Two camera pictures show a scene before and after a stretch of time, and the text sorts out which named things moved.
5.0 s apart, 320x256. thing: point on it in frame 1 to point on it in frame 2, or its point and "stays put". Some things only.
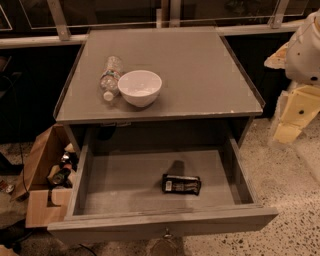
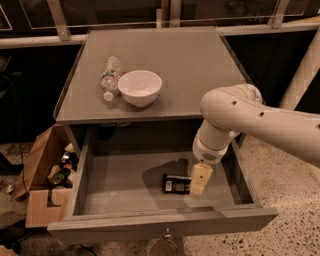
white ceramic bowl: [140, 88] stays put
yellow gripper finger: [302, 105] to [200, 176]
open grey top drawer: [134, 191] stays put
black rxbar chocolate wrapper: [181, 184] stays put
